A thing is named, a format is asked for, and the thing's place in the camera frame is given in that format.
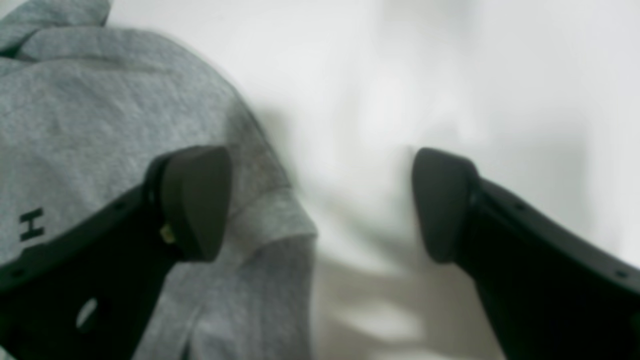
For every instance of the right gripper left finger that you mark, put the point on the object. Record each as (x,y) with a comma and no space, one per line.
(90,293)

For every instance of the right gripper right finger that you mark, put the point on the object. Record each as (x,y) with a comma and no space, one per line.
(548,294)

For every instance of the grey T-shirt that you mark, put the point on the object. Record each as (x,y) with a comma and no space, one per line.
(84,110)

